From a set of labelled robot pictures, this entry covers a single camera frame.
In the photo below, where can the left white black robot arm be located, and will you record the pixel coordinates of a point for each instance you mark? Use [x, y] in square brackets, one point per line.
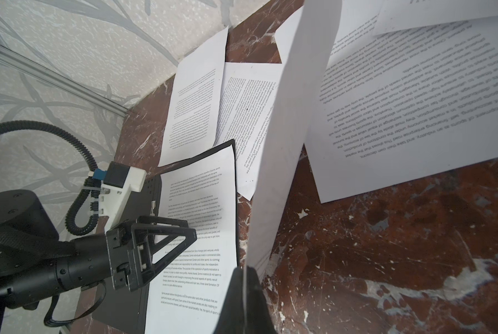
[35, 265]

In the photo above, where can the hidden printed sheet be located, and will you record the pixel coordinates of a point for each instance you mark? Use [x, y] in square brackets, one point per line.
[294, 106]

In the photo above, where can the printed paper sheet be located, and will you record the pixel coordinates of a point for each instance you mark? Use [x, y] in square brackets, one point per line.
[188, 295]
[246, 103]

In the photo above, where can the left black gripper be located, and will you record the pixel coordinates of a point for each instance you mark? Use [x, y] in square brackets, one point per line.
[139, 252]

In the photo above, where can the aluminium cage frame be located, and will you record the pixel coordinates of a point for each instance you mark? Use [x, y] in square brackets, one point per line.
[41, 73]

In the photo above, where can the right back printed sheet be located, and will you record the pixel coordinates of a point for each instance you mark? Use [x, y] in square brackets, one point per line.
[403, 105]

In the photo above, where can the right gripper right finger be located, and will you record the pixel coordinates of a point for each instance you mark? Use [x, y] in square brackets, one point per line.
[258, 318]

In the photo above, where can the beige black ring binder folder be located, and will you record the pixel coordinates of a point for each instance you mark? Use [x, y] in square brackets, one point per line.
[122, 309]

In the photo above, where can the centre back printed sheet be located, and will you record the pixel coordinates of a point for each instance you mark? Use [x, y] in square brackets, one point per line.
[195, 102]

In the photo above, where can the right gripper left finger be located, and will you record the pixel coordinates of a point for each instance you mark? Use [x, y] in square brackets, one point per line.
[232, 315]

